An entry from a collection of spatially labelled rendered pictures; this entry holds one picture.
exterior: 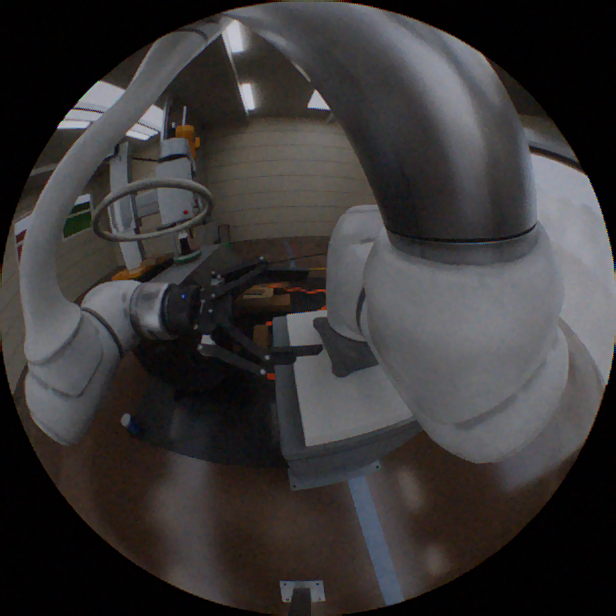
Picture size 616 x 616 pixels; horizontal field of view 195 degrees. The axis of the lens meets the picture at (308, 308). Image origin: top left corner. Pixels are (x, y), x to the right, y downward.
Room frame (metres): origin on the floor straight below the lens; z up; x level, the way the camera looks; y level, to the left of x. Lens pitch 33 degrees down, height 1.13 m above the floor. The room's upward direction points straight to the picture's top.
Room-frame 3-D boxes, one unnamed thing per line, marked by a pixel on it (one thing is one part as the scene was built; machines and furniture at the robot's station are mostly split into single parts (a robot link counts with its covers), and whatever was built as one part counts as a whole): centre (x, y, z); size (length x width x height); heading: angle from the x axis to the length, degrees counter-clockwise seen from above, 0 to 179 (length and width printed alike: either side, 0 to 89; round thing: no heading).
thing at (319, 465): (0.29, -0.12, 0.40); 0.50 x 0.50 x 0.80; 10
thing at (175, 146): (1.44, 1.06, 1.60); 0.96 x 0.25 x 0.17; 29
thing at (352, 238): (0.29, -0.12, 1.02); 0.18 x 0.16 x 0.22; 13
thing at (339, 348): (0.31, -0.11, 0.88); 0.22 x 0.18 x 0.06; 13
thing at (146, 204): (1.43, 1.56, 1.34); 0.74 x 0.34 x 0.25; 129
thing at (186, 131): (1.72, 1.20, 1.88); 0.31 x 0.28 x 0.40; 119
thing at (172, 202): (1.21, 0.93, 1.30); 0.36 x 0.22 x 0.45; 29
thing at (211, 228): (4.07, 2.49, 0.43); 1.30 x 0.62 x 0.86; 10
